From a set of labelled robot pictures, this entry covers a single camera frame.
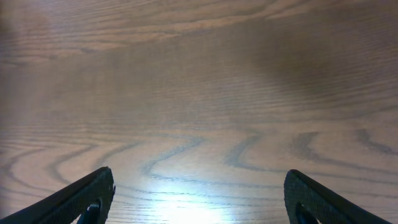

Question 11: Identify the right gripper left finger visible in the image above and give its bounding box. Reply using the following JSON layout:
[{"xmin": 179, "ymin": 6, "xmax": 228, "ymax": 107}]
[{"xmin": 1, "ymin": 167, "xmax": 116, "ymax": 224}]

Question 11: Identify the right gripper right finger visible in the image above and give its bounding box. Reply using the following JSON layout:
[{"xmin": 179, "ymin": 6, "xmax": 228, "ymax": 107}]
[{"xmin": 284, "ymin": 169, "xmax": 391, "ymax": 224}]

